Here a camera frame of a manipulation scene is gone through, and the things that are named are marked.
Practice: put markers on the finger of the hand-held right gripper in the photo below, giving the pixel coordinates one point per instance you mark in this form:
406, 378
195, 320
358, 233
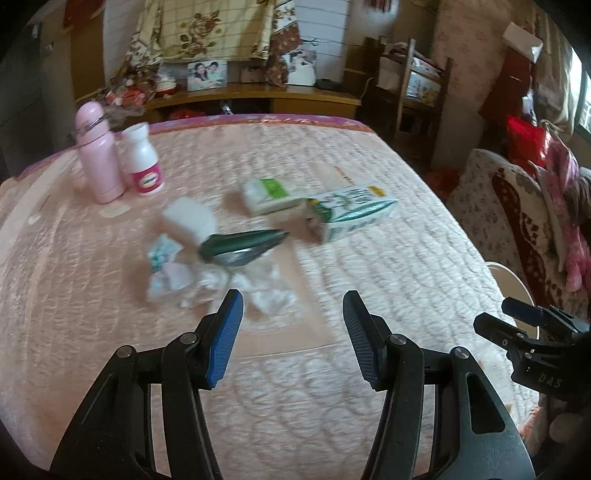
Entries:
521, 309
496, 330

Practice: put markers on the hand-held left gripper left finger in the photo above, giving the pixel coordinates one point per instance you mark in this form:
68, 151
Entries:
226, 341

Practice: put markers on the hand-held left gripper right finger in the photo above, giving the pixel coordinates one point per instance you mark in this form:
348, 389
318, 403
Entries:
362, 341

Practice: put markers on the clear plastic bag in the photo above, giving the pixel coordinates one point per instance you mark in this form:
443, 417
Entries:
263, 290

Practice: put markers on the dark green snack wrapper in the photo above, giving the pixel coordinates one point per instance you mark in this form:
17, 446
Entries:
240, 244

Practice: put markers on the green white carton box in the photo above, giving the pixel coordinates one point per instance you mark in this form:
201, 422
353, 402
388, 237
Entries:
351, 217

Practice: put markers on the white foam block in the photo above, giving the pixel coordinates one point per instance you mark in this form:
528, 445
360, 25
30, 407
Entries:
189, 219

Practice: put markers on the green white tissue pack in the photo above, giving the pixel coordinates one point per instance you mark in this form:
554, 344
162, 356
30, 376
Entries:
272, 196

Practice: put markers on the pink printed jacket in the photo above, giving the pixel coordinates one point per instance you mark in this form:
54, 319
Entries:
572, 249

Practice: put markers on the sofa with floral blanket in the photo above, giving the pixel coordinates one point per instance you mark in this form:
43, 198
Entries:
508, 207

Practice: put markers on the white pill bottle pink label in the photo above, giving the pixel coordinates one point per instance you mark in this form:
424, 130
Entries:
143, 157

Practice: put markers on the window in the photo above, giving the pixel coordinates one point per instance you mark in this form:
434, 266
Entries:
584, 101

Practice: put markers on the pink insulated bottle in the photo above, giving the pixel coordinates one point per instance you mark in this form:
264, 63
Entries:
99, 161

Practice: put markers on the red gift bag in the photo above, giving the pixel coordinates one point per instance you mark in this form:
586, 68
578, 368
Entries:
184, 114

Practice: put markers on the beige curtain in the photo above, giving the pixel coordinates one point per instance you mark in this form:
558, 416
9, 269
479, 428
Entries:
554, 69

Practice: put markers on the floral covered standing appliance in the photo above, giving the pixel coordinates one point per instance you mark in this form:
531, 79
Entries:
471, 69

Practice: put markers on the wooden chair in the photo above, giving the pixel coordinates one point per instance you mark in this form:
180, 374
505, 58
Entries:
401, 92

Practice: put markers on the wooden cabinet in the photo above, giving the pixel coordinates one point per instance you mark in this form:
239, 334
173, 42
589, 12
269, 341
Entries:
277, 97

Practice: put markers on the pile of cluttered knick-knacks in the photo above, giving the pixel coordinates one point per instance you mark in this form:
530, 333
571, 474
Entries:
134, 92

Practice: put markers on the framed couple photo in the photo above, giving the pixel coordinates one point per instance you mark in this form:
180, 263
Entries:
207, 76

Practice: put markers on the wedding photo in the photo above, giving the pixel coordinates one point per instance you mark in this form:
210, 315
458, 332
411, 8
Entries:
302, 69

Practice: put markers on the floral patterned cloth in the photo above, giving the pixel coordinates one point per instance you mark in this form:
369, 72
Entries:
207, 27

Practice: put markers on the grey refrigerator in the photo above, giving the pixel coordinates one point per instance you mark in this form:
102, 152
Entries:
23, 92

